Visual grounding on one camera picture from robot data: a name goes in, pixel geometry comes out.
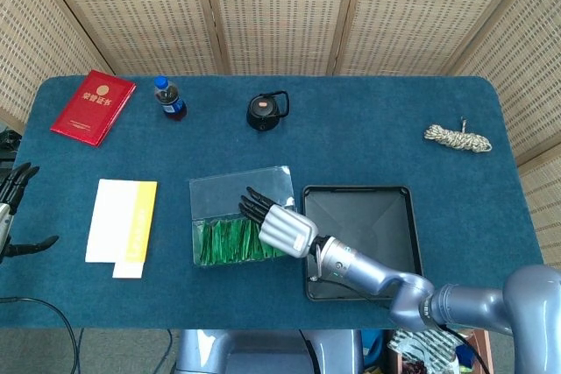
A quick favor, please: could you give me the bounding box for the white and yellow booklet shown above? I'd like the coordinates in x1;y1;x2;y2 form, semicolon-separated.
84;178;159;279

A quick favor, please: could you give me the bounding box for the cola bottle with blue cap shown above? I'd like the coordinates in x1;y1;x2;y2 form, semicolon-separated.
153;75;188;122

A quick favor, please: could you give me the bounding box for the woven folding screen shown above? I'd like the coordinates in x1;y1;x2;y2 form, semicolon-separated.
0;0;561;257

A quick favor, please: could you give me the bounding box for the black cable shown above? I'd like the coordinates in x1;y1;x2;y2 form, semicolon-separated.
0;296;82;374

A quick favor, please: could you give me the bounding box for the black round lid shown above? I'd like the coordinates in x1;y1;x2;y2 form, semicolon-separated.
245;90;290;131

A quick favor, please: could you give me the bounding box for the blue cable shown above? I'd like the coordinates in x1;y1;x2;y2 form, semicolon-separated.
162;328;175;370

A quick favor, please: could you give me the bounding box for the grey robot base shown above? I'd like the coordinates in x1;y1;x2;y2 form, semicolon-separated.
174;328;365;374

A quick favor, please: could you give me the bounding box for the black device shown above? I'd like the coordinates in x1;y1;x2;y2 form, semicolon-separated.
0;128;22;163

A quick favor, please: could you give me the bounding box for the black plastic tray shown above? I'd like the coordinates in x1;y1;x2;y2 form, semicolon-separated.
302;185;425;302

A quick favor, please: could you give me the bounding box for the coiled white patterned rope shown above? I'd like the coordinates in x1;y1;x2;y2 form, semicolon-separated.
423;116;493;154

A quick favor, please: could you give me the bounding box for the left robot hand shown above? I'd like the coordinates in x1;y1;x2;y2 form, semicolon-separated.
0;162;60;265

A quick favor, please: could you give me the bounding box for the clear box of green packets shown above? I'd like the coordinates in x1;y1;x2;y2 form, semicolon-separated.
188;165;303;267

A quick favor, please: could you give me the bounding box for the blue table cloth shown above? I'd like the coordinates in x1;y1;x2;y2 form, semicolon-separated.
0;74;551;331

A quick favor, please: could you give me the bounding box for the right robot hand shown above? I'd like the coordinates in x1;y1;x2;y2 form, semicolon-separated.
238;187;320;259

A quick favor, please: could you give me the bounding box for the patterned plastic bag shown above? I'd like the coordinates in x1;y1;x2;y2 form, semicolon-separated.
387;328;461;374

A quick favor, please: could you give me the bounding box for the red certificate book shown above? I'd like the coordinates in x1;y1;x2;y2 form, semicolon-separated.
49;69;138;148

